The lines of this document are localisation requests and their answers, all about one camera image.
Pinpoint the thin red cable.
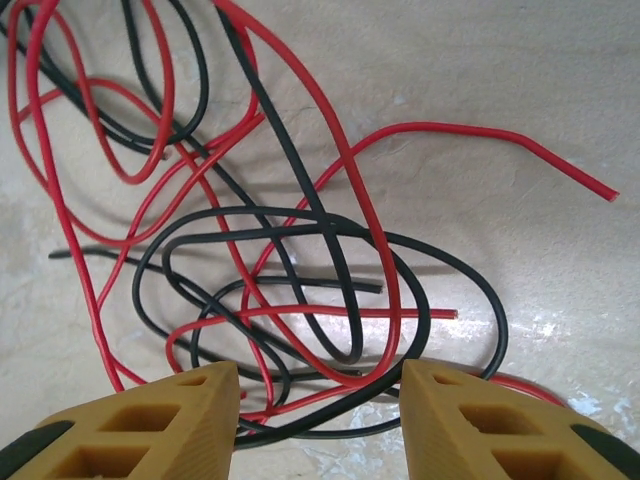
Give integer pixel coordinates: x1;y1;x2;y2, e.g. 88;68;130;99
239;121;621;321
7;0;266;249
164;305;460;376

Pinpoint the thin black cable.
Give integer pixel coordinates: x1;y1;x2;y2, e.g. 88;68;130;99
48;247;294;406
189;274;385;376

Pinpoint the thick black cable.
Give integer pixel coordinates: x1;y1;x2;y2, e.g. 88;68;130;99
214;4;364;364

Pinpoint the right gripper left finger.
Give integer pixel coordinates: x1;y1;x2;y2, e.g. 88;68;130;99
0;362;241;480

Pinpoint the thick red cable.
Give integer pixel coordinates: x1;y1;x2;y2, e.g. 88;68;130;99
27;0;569;421
164;0;404;391

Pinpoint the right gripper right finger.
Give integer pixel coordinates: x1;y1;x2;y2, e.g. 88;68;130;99
402;359;640;480

